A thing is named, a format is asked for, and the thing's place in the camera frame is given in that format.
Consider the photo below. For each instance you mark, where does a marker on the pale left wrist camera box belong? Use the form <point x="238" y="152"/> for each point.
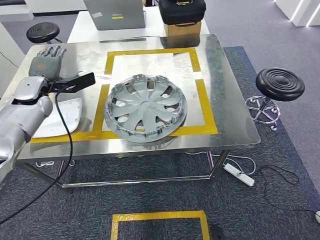
<point x="81" y="73"/>

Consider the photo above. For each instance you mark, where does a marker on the white curved plastic part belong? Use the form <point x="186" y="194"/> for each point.
<point x="65" y="116"/>

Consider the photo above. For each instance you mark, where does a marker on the steel workbench table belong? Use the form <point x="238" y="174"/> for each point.
<point x="225" y="99"/>

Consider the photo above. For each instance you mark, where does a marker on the grey wheel hubcap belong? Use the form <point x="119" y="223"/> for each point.
<point x="145" y="109"/>

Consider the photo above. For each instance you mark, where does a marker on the black round stool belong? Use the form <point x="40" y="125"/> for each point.
<point x="42" y="32"/>

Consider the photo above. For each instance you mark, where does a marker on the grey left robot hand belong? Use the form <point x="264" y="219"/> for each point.
<point x="44" y="66"/>

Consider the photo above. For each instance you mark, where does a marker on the yellow floor tape square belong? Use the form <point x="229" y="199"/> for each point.
<point x="160" y="216"/>

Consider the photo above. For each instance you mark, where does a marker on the black carry case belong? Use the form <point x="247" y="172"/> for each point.
<point x="183" y="11"/>

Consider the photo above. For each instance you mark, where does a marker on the person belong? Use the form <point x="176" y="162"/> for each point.
<point x="318" y="217"/>

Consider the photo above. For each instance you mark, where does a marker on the white lit plinth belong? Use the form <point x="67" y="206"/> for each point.
<point x="297" y="13"/>

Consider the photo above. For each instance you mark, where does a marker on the grey laptop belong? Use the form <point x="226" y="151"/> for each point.
<point x="115" y="15"/>

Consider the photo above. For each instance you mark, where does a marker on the black stool chrome base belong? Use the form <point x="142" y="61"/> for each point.
<point x="280" y="84"/>

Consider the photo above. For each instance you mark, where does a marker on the black right camera mount bracket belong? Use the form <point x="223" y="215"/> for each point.
<point x="216" y="232"/>

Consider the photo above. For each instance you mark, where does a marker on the long white power strip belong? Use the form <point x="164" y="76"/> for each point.
<point x="238" y="175"/>

